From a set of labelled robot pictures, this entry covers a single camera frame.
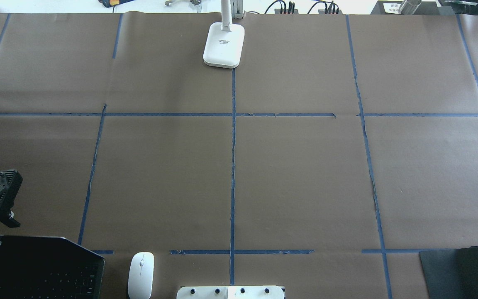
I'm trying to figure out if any grey laptop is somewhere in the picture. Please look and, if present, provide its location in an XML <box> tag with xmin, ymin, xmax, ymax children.
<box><xmin>0</xmin><ymin>235</ymin><xmax>105</xmax><ymax>299</ymax></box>

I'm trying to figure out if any black mouse pad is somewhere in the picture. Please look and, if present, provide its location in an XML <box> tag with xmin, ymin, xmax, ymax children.
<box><xmin>419</xmin><ymin>246</ymin><xmax>478</xmax><ymax>299</ymax></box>

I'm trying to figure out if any white computer mouse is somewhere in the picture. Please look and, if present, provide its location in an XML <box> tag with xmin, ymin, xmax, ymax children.
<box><xmin>127</xmin><ymin>252</ymin><xmax>154</xmax><ymax>299</ymax></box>

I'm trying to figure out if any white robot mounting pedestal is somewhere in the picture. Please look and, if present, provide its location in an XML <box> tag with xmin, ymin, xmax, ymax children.
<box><xmin>176</xmin><ymin>285</ymin><xmax>286</xmax><ymax>299</ymax></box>

